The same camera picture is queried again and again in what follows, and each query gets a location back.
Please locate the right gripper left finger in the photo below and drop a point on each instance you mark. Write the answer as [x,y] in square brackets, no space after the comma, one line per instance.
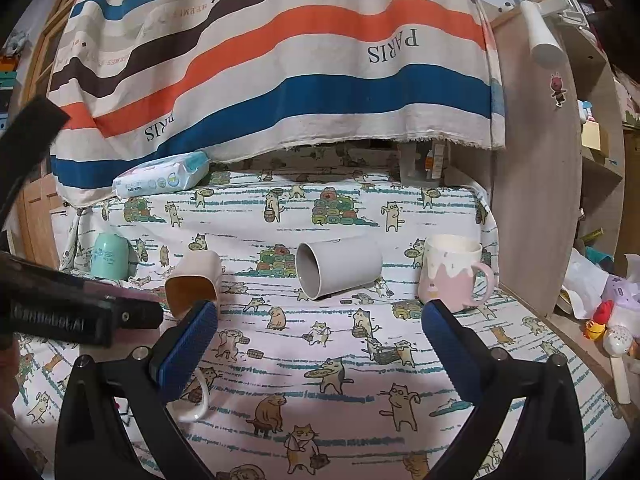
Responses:
[91,440]

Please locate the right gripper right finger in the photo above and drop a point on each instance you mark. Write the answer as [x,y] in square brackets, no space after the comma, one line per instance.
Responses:
[548,441]

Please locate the white and purple mug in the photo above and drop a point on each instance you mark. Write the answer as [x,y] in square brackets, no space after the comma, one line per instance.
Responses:
[197,404]

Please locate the mint green cup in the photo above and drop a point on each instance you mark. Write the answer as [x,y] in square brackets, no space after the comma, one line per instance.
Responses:
[110,257]

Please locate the beige square cup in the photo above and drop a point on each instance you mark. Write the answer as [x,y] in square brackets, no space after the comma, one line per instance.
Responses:
[196,278]

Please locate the grey cylindrical cup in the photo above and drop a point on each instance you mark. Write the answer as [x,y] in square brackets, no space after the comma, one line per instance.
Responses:
[331,266]

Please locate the wooden door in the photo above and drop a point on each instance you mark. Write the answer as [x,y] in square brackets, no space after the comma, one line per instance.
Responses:
[37,197]

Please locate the red yellow toy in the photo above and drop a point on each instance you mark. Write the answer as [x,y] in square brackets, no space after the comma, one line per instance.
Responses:
[596,325]

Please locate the white round toy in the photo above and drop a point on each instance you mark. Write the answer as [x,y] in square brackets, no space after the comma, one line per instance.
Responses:
[616,343]

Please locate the wet wipes pack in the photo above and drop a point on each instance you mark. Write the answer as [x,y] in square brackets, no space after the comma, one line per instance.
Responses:
[170,174]

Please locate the pink cupcake mug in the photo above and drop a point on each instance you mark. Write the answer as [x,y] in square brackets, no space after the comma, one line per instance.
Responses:
[449,269]

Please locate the cat pattern bed sheet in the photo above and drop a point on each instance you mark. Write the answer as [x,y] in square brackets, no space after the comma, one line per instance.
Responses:
[347,387]

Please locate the wooden shelf unit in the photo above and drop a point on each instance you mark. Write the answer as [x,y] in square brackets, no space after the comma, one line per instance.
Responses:
[561,175]

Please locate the striped Paris cloth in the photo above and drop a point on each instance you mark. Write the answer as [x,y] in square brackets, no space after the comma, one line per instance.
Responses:
[144,79]

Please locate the cartoon sticker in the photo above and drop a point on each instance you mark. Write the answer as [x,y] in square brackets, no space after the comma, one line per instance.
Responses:
[558,90]

